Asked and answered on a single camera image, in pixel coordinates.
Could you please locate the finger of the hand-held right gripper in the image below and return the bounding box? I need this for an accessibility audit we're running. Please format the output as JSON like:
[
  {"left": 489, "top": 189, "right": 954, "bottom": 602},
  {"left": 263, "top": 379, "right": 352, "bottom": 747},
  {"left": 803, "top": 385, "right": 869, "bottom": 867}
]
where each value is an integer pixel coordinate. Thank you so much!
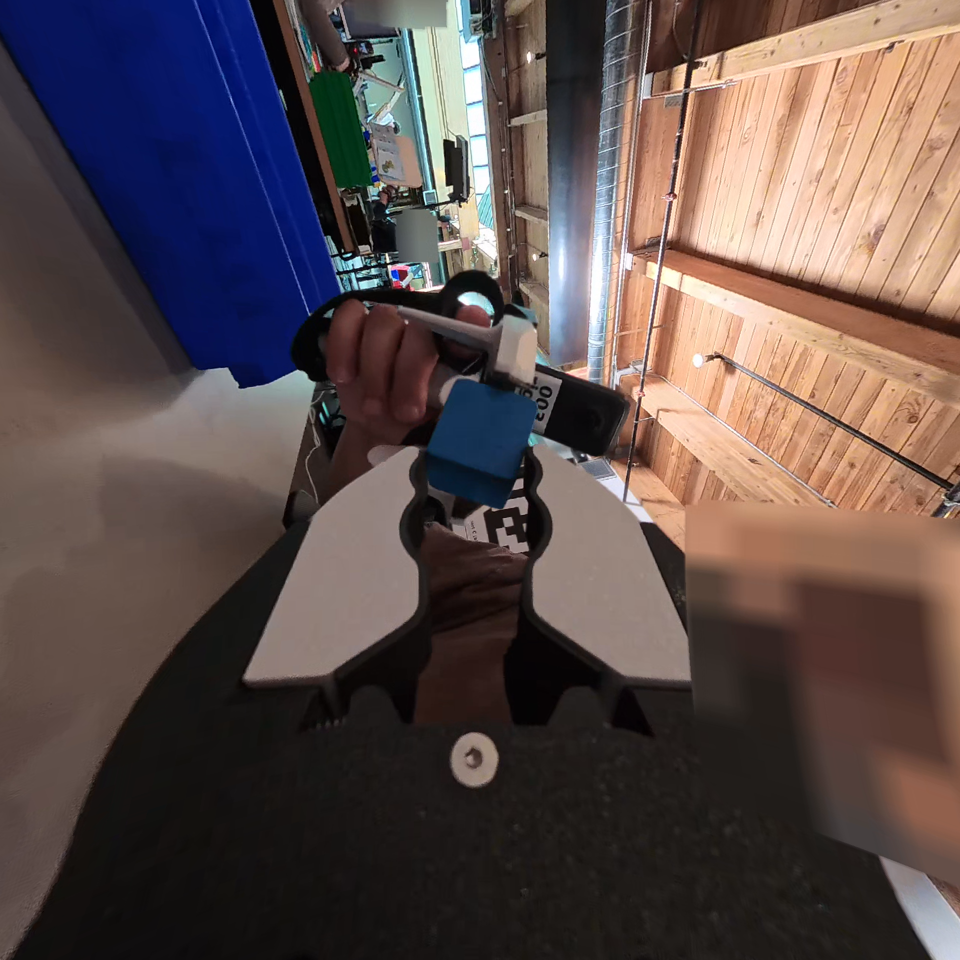
[{"left": 360, "top": 300, "right": 538, "bottom": 394}]

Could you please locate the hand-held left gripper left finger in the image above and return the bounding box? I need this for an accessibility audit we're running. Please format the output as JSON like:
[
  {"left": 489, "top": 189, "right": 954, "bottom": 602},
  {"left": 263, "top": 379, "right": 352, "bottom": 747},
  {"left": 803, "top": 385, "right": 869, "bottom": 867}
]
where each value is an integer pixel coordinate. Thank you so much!
[{"left": 243, "top": 447, "right": 436, "bottom": 694}]

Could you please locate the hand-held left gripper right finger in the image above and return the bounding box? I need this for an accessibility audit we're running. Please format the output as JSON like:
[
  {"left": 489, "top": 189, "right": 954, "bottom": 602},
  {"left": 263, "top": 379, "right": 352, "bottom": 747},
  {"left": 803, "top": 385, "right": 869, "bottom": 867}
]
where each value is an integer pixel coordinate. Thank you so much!
[{"left": 510, "top": 444, "right": 694, "bottom": 694}]

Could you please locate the blue wooden block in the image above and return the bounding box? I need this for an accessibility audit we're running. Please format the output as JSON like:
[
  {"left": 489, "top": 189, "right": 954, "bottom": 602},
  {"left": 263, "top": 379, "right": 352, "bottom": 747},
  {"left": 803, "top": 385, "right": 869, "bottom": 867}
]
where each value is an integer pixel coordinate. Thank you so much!
[{"left": 426, "top": 380, "right": 538, "bottom": 511}]

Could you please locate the blue plastic bin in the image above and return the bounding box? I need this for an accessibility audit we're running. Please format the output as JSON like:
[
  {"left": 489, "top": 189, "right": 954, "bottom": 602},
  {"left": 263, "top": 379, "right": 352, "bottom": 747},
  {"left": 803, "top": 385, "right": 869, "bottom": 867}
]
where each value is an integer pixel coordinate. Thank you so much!
[{"left": 0, "top": 0, "right": 343, "bottom": 388}]

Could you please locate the person's right forearm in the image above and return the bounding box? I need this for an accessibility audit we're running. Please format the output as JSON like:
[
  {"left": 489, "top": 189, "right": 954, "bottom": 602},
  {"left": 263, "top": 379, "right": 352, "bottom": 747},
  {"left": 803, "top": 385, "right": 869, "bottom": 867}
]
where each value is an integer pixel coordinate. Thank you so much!
[{"left": 315, "top": 413, "right": 429, "bottom": 519}]

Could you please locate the grey desk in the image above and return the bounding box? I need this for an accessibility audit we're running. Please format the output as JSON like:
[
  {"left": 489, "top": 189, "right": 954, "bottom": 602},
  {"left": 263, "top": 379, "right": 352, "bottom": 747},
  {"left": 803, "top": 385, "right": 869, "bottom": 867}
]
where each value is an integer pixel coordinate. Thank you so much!
[{"left": 0, "top": 45, "right": 324, "bottom": 931}]

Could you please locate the person's right hand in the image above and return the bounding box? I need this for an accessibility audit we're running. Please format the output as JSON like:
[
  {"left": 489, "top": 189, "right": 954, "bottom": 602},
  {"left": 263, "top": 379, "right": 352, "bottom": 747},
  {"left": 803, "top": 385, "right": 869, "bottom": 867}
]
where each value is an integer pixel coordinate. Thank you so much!
[{"left": 326, "top": 296, "right": 496, "bottom": 429}]

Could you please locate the black framed board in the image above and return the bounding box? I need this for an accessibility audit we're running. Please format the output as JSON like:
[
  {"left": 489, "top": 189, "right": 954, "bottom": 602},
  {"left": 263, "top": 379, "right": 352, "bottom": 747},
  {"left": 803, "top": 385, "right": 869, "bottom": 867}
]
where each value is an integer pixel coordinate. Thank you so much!
[{"left": 450, "top": 450, "right": 544, "bottom": 559}]

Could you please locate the person's brown clothing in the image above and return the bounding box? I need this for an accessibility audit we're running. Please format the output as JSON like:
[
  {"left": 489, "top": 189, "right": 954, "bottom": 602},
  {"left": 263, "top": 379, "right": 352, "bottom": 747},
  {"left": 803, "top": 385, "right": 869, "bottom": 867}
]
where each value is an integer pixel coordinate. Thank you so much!
[{"left": 413, "top": 525, "right": 529, "bottom": 724}]

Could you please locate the cardboard box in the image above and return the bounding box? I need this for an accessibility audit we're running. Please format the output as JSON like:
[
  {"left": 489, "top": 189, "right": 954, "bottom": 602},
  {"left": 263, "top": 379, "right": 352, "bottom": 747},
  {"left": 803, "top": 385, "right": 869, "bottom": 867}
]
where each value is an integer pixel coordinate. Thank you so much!
[{"left": 372, "top": 123, "right": 426, "bottom": 189}]

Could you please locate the green plastic bin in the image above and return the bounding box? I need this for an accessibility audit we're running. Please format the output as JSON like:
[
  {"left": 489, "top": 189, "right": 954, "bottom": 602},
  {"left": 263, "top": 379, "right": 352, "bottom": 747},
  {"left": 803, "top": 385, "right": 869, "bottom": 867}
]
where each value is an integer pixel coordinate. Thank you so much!
[{"left": 311, "top": 71, "right": 373, "bottom": 192}]

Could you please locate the wooden table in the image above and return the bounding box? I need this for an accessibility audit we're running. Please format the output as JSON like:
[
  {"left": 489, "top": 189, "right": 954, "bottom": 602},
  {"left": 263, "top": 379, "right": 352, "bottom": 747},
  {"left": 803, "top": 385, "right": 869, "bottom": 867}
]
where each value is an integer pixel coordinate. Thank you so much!
[{"left": 270, "top": 0, "right": 358, "bottom": 256}]

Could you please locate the silver duct pipe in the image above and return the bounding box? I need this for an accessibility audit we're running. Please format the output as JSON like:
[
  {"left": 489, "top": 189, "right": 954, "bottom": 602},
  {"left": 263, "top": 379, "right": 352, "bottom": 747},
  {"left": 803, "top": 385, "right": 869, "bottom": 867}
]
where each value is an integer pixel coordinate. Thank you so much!
[{"left": 585, "top": 0, "right": 643, "bottom": 384}]

